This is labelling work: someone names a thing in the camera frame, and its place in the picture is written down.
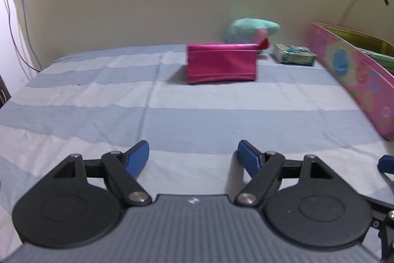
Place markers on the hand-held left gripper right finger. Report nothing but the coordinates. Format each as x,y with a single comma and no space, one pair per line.
249,158

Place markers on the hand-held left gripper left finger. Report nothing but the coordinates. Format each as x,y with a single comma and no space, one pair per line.
137,158

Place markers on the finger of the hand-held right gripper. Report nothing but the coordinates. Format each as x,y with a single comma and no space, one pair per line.
387,229
387,163

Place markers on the pink biscuit tin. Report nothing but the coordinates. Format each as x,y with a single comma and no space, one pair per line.
354,72

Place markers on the magenta wallet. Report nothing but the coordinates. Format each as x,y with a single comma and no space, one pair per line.
221,64

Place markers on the long green carton box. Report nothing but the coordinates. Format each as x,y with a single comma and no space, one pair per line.
381,62

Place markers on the teal plush toy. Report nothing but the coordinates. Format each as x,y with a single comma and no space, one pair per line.
246,30

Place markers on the blue white striped bedsheet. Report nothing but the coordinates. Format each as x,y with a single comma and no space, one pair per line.
92,115

